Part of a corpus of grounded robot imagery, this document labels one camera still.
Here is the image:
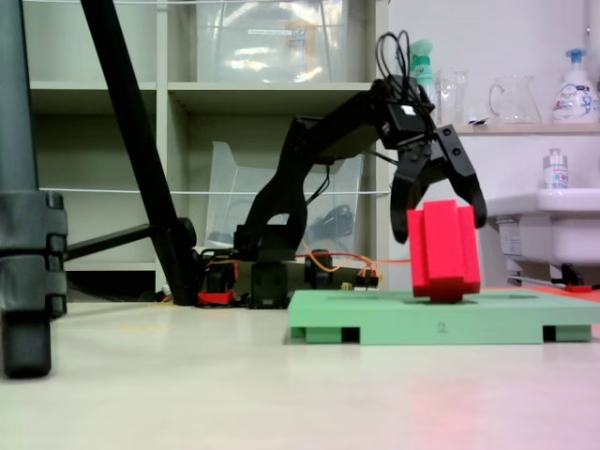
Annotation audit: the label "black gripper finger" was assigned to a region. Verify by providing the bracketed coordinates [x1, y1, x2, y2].
[435, 124, 488, 230]
[391, 172, 430, 244]

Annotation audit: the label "red cross columnar block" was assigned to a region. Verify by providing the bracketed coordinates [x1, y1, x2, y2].
[405, 199, 483, 304]

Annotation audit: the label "glass beaker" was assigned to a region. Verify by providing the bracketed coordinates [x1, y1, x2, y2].
[434, 68, 471, 127]

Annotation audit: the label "green spray bottle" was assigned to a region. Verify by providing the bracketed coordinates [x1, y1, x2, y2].
[409, 38, 438, 107]

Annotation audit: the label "glass pitcher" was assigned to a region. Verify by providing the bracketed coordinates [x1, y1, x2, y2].
[488, 74, 544, 126]

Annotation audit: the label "clear sanitizer bottle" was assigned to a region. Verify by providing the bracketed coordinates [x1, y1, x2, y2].
[542, 148, 571, 190]

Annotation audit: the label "green shape sorting board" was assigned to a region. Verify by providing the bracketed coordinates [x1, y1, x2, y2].
[283, 288, 600, 347]

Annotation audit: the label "white sink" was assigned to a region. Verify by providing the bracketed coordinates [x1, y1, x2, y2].
[485, 187, 600, 282]

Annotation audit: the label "white foam soap bottle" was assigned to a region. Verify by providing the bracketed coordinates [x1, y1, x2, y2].
[551, 46, 600, 125]

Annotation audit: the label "clear plastic bin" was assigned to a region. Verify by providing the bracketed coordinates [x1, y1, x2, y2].
[204, 140, 366, 252]

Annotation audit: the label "small red black fixture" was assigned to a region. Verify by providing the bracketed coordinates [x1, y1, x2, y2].
[559, 263, 593, 294]

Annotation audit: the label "clear plastic storage box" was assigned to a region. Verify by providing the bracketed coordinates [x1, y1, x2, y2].
[194, 0, 369, 84]

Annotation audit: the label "grey shelf unit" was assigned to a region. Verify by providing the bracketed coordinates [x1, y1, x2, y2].
[21, 0, 391, 301]

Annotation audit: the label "black tripod leg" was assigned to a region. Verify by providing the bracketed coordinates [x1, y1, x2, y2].
[79, 0, 201, 307]

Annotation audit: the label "black tripod brace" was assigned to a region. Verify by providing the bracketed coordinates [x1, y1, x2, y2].
[65, 223, 156, 263]

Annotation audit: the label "dark grey tripod leg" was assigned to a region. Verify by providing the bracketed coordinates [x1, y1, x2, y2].
[0, 0, 69, 380]

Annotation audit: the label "black cable bundle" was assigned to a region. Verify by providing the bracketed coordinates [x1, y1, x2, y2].
[307, 203, 356, 238]

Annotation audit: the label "thin orange wire loop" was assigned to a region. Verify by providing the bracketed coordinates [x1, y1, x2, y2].
[299, 250, 414, 277]

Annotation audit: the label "thin black gripper wires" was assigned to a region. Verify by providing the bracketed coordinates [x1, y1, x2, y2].
[376, 30, 436, 128]

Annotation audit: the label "white cord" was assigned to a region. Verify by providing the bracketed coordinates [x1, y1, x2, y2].
[39, 187, 391, 196]

